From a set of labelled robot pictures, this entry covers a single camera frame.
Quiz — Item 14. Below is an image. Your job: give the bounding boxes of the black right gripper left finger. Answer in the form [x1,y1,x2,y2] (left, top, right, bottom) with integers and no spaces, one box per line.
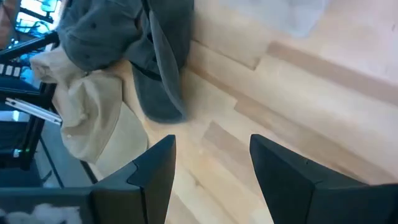
[90,134,177,224]

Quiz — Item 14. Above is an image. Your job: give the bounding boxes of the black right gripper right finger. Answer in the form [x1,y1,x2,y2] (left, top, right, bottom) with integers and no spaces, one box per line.
[249,133,398,224]

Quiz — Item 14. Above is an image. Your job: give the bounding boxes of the beige cap hat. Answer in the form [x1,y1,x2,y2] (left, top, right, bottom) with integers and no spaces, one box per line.
[29,46,150,179]

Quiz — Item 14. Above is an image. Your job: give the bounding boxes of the grey cap hat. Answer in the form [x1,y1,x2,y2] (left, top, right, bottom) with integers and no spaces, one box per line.
[57,0,195,124]

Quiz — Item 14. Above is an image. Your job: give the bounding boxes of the silver aluminium bar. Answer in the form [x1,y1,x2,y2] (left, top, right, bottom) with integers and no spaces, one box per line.
[4,97,63,126]

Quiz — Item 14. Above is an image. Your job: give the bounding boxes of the blue-grey box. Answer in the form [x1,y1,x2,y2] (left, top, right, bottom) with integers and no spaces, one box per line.
[217,0,331,39]

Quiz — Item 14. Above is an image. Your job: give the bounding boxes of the bright window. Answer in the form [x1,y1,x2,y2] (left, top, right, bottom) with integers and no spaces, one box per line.
[14,0,63,35]

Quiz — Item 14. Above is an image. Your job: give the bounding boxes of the black frame bar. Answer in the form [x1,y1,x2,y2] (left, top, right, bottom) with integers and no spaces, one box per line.
[0,30,60,63]

